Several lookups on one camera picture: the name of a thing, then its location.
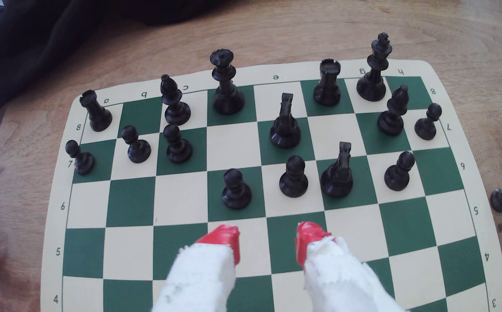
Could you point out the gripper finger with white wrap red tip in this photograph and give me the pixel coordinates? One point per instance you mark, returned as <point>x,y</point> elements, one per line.
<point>199,277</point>
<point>337,277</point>

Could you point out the black chess rook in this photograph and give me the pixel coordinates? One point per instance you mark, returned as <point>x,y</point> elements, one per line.
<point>327,86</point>
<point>97,115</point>

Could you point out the black chess knight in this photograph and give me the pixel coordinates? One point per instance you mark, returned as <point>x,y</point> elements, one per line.
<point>336,177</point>
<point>285,130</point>

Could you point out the green and cream chess mat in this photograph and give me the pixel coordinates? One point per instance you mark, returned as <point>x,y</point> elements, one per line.
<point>242,145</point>

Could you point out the black chess bishop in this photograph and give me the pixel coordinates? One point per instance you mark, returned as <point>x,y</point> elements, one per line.
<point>173,104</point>
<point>391,117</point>

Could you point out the black chess queen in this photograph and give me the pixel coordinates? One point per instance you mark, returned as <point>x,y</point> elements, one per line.
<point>227,95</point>

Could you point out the black chess king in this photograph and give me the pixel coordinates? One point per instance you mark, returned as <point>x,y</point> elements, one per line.
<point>373,82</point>

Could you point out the black cloth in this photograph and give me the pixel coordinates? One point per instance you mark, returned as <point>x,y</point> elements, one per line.
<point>38,39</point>

